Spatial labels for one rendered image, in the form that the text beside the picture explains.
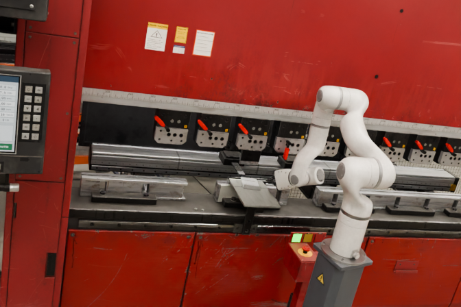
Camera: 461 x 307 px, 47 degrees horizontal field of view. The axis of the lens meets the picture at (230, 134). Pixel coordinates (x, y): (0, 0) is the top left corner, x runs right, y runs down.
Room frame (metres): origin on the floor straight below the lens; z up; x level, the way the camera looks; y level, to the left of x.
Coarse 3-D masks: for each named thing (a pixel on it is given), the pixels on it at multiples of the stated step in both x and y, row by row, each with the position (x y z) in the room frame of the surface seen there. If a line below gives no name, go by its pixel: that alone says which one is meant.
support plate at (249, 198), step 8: (232, 184) 2.39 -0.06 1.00; (240, 184) 2.41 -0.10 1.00; (264, 184) 2.47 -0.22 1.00; (240, 192) 2.33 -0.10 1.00; (248, 192) 2.34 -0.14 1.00; (256, 192) 2.36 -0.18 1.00; (264, 192) 2.38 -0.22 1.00; (240, 200) 2.26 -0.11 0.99; (248, 200) 2.26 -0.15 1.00; (256, 200) 2.27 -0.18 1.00; (264, 200) 2.29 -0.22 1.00; (272, 200) 2.31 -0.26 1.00
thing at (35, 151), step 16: (32, 80) 1.60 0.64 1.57; (48, 80) 1.62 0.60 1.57; (32, 96) 1.60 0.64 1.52; (48, 96) 1.62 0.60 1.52; (16, 112) 1.59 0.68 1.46; (32, 112) 1.60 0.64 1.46; (16, 128) 1.59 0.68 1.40; (32, 128) 1.60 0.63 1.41; (16, 144) 1.58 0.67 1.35; (32, 144) 1.61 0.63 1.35; (0, 160) 1.57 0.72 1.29; (16, 160) 1.59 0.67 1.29; (32, 160) 1.61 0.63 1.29
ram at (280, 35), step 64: (128, 0) 2.22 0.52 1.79; (192, 0) 2.31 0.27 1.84; (256, 0) 2.40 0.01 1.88; (320, 0) 2.51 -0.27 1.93; (384, 0) 2.62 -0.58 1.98; (448, 0) 2.73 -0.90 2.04; (128, 64) 2.23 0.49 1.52; (192, 64) 2.33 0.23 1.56; (256, 64) 2.43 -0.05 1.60; (320, 64) 2.54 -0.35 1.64; (384, 64) 2.65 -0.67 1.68; (448, 64) 2.78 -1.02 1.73; (384, 128) 2.69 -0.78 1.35
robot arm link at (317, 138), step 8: (312, 128) 2.38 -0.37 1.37; (320, 128) 2.36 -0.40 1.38; (328, 128) 2.38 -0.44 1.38; (312, 136) 2.37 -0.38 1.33; (320, 136) 2.36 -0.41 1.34; (312, 144) 2.37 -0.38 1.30; (320, 144) 2.36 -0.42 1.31; (304, 152) 2.35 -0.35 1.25; (312, 152) 2.34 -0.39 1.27; (320, 152) 2.36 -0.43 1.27; (296, 160) 2.33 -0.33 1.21; (304, 160) 2.31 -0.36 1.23; (296, 168) 2.31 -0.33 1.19; (304, 168) 2.30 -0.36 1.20; (296, 176) 2.30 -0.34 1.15; (304, 176) 2.30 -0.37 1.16; (296, 184) 2.30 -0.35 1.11; (304, 184) 2.31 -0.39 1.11
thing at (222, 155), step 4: (220, 152) 2.73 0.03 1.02; (224, 152) 2.71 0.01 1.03; (228, 152) 2.72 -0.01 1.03; (232, 152) 2.73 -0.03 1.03; (236, 152) 2.74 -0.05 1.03; (220, 156) 2.71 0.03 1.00; (224, 156) 2.68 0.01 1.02; (228, 156) 2.66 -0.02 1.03; (232, 156) 2.67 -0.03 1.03; (236, 156) 2.68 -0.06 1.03; (224, 160) 2.65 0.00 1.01; (228, 160) 2.65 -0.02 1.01; (232, 160) 2.66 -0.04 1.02; (236, 160) 2.67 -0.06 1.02; (224, 164) 2.65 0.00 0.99; (228, 164) 2.65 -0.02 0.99; (232, 164) 2.64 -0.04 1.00; (236, 164) 2.64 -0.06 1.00; (240, 164) 2.68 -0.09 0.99; (236, 168) 2.59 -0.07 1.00; (240, 168) 2.61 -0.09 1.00; (240, 172) 2.55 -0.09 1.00
